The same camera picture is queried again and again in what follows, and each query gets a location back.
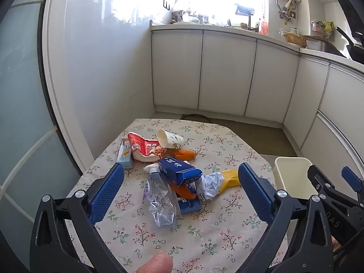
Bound pale blue toothpaste box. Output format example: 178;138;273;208
115;138;135;169

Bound orange plastic wrapper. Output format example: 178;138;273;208
170;181;197;200

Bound black frying pan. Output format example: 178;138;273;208
336;27;364;64

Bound frosted glass sliding door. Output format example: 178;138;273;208
0;0;94;265

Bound person's right hand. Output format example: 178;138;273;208
331;235;346;259

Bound shelf of snack bags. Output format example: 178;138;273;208
311;20;334;39

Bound steel sink basin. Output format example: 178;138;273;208
306;38;344;57

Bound blue dish rack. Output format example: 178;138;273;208
235;3;255;16

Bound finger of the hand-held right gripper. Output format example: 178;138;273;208
341;166;364;203
307;164;342;199

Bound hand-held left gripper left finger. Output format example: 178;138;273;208
30;162;127;273

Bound white paper cup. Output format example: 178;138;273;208
157;129;185;150

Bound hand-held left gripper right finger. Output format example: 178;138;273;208
238;162;334;273

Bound white kitchen cabinets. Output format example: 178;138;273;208
152;30;364;194

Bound red snack bag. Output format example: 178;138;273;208
127;132;168;162

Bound orange peel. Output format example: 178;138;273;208
170;149;197;160

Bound white kitchen countertop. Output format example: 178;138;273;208
150;21;364;64

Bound yellow packet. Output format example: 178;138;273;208
217;169;242;192

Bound dark blue cardboard box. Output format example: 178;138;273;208
158;156;203;186

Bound wicker basket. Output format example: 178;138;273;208
283;32;308;48

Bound floral tablecloth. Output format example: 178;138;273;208
67;118;288;273

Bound crushed clear plastic bottle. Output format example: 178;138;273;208
142;168;178;229

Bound white plastic bin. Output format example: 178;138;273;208
274;157;319;200

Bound person's left hand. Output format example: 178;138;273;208
136;250;173;273

